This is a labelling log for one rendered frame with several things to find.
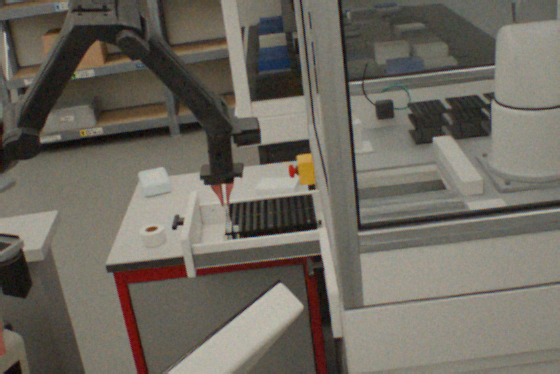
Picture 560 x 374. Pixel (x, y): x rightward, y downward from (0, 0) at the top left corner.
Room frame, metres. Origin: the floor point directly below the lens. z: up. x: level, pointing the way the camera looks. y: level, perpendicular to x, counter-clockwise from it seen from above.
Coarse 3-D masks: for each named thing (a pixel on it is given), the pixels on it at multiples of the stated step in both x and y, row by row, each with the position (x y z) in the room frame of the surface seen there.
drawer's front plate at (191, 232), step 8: (192, 192) 1.82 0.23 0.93; (192, 200) 1.76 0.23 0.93; (192, 208) 1.71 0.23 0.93; (192, 216) 1.67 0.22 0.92; (200, 216) 1.80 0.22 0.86; (184, 224) 1.62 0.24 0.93; (192, 224) 1.65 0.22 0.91; (200, 224) 1.78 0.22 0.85; (184, 232) 1.57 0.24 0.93; (192, 232) 1.62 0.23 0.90; (200, 232) 1.75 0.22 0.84; (184, 240) 1.54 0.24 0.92; (192, 240) 1.60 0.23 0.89; (184, 248) 1.54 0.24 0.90; (184, 256) 1.55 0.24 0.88; (192, 256) 1.56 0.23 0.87; (192, 264) 1.54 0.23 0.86; (192, 272) 1.54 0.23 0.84
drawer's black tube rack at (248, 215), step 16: (240, 208) 1.74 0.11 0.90; (256, 208) 1.72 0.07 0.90; (272, 208) 1.71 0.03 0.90; (288, 208) 1.70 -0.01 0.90; (304, 208) 1.69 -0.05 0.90; (240, 224) 1.64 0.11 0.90; (256, 224) 1.63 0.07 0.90; (272, 224) 1.62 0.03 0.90; (288, 224) 1.61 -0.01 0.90; (304, 224) 1.59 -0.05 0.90
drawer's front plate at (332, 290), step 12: (324, 228) 1.50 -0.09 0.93; (324, 240) 1.44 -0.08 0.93; (324, 252) 1.39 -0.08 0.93; (324, 264) 1.33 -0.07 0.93; (324, 276) 1.40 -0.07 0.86; (336, 288) 1.23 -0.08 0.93; (336, 300) 1.22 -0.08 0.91; (336, 312) 1.22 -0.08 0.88; (336, 324) 1.22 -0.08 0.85; (336, 336) 1.22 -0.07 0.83
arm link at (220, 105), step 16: (128, 32) 1.34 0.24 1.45; (144, 32) 1.40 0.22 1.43; (128, 48) 1.35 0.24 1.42; (144, 48) 1.36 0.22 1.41; (160, 48) 1.41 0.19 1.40; (144, 64) 1.43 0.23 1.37; (160, 64) 1.43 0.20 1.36; (176, 64) 1.45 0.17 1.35; (160, 80) 1.47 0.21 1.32; (176, 80) 1.47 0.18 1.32; (192, 80) 1.49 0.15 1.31; (176, 96) 1.50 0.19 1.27; (192, 96) 1.51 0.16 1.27; (208, 96) 1.54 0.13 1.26; (192, 112) 1.54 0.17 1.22; (208, 112) 1.55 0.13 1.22; (224, 112) 1.60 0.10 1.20; (208, 128) 1.58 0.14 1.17
